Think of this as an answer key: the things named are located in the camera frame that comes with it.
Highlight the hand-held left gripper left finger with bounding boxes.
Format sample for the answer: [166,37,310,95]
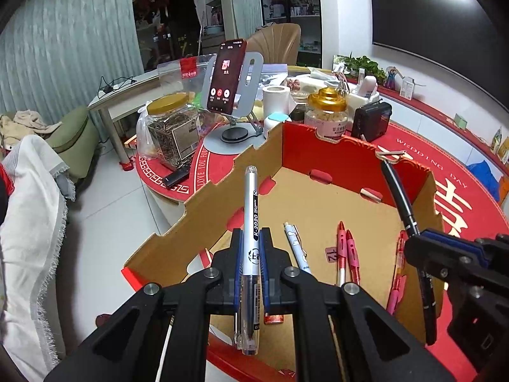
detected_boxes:
[44,229,244,382]

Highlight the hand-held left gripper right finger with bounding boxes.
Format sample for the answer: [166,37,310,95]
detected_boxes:
[259,229,458,382]

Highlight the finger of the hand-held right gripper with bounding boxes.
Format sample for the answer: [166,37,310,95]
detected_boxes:
[403,234,486,287]
[422,229,492,266]

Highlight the pink gel pen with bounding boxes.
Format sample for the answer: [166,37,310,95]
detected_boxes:
[387,231,407,315]

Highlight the white pen with blue print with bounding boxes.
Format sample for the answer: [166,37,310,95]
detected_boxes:
[283,223,313,275]

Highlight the clear pen with black cap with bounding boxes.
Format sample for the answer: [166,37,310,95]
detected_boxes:
[234,166,263,356]

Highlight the red gel pen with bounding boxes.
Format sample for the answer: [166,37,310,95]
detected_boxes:
[345,230,360,285]
[336,221,346,285]

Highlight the red and brown cardboard box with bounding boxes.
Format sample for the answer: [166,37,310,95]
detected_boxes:
[121,121,446,351]

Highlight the blue bag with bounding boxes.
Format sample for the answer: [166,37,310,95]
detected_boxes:
[466,160,501,200]

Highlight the standing picture cards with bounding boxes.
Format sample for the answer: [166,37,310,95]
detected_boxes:
[491,127,509,158]

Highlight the small black remote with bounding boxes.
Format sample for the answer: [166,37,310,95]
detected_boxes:
[162,166,191,187]

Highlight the grey phone stand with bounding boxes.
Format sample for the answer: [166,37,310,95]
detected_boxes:
[200,51,266,154]

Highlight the black radio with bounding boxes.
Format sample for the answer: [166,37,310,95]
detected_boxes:
[352,101,393,143]

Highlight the plastic jar with yellow lid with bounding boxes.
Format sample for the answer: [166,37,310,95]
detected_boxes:
[145,93,200,170]

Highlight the teal round container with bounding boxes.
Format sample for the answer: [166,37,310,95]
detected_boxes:
[263,112,291,140]

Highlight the clear plastic bag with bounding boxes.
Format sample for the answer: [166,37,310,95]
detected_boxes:
[136,101,160,160]

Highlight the glass jar dark contents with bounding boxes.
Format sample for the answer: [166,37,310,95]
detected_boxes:
[289,91,310,123]

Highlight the glass jar with gold lid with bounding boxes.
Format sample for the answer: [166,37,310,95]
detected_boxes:
[304,87,348,141]

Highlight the white tissue roll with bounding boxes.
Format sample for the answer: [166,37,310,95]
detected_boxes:
[261,85,295,122]

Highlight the white tissue box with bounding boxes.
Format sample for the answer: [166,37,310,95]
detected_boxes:
[346,75,382,108]

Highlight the potted green plant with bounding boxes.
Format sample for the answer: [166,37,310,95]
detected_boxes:
[332,52,387,84]

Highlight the clear zip bag red label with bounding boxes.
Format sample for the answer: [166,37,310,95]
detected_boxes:
[157,56,217,96]

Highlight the white fringed cloth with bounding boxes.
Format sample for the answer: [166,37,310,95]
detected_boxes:
[0,134,76,375]

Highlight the green armchair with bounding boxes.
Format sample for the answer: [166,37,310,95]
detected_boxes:
[44,105,100,180]

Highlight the white side table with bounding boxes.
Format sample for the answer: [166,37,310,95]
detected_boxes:
[87,69,164,166]

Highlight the black television screen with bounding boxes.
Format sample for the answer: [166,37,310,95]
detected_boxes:
[372,0,509,106]

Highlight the beige shell chair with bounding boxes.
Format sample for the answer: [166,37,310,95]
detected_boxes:
[254,23,302,65]

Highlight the beige clothes heap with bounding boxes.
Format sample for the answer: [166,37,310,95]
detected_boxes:
[0,109,62,146]

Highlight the white display shelf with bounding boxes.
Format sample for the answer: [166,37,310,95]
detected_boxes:
[258,0,323,68]

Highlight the grey curtain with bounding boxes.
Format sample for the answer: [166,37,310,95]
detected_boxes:
[0,0,146,116]

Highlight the red topped wall ledge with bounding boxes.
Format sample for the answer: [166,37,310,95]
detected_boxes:
[342,80,509,176]

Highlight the black charger cable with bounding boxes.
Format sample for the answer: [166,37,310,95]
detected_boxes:
[97,75,136,96]

